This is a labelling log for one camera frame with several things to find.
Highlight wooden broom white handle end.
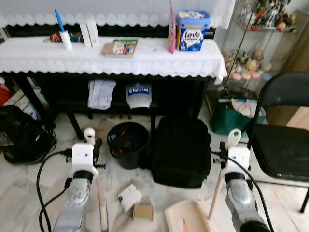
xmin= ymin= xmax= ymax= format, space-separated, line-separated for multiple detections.
xmin=84 ymin=127 xmax=110 ymax=232

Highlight small brown cardboard box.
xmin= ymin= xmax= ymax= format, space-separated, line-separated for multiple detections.
xmin=132 ymin=204 xmax=154 ymax=222

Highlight beige dustpan long handle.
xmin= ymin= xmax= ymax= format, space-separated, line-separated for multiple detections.
xmin=164 ymin=129 xmax=242 ymax=232

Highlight green bag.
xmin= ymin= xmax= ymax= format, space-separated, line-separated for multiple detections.
xmin=208 ymin=99 xmax=265 ymax=137

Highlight black round waste bin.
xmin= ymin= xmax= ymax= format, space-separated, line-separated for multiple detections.
xmin=107 ymin=122 xmax=150 ymax=170

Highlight black backpack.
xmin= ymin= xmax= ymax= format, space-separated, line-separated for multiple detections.
xmin=152 ymin=116 xmax=212 ymax=189

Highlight small white printed box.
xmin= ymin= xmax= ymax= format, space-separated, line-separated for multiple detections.
xmin=118 ymin=183 xmax=143 ymax=214

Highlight plain white cloth bag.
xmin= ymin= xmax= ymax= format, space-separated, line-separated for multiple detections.
xmin=87 ymin=79 xmax=117 ymax=111

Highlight black folding chair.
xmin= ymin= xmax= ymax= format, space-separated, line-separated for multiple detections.
xmin=245 ymin=72 xmax=309 ymax=214

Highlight white bag blue print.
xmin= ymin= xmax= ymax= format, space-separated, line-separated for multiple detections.
xmin=124 ymin=82 xmax=153 ymax=110

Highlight white lace tablecloth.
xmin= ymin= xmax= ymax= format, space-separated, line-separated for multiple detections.
xmin=0 ymin=36 xmax=228 ymax=86

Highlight green cover book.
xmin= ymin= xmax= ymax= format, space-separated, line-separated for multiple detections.
xmin=101 ymin=39 xmax=139 ymax=58

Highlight glass figurine display cabinet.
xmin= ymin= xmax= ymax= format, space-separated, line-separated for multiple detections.
xmin=211 ymin=0 xmax=309 ymax=103

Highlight brown wooden panel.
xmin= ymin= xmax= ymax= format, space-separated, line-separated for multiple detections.
xmin=265 ymin=10 xmax=309 ymax=130

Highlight dark red flat item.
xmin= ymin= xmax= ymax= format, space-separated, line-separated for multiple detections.
xmin=49 ymin=31 xmax=84 ymax=43

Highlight slim white box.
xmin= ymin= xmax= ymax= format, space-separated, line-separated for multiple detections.
xmin=79 ymin=22 xmax=92 ymax=48
xmin=87 ymin=19 xmax=100 ymax=47

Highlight blue tub love print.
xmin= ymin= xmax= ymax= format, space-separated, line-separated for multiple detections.
xmin=175 ymin=10 xmax=212 ymax=53

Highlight pink upright folder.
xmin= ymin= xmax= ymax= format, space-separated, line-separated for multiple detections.
xmin=167 ymin=0 xmax=177 ymax=54

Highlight white lace curtain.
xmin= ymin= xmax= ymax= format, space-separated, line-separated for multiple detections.
xmin=0 ymin=0 xmax=238 ymax=29

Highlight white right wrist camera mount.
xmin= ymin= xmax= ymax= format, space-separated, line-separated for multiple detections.
xmin=225 ymin=147 xmax=251 ymax=177

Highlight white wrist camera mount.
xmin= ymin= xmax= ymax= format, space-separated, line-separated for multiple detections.
xmin=71 ymin=143 xmax=98 ymax=180
xmin=225 ymin=147 xmax=251 ymax=177

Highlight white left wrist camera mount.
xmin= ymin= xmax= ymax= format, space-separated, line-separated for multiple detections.
xmin=71 ymin=143 xmax=98 ymax=180

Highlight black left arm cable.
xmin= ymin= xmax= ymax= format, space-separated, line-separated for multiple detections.
xmin=36 ymin=150 xmax=73 ymax=232

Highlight black table frame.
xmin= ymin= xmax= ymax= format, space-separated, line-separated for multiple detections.
xmin=0 ymin=68 xmax=213 ymax=142

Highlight lint roller blue handle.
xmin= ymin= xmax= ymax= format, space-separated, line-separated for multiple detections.
xmin=54 ymin=9 xmax=73 ymax=52

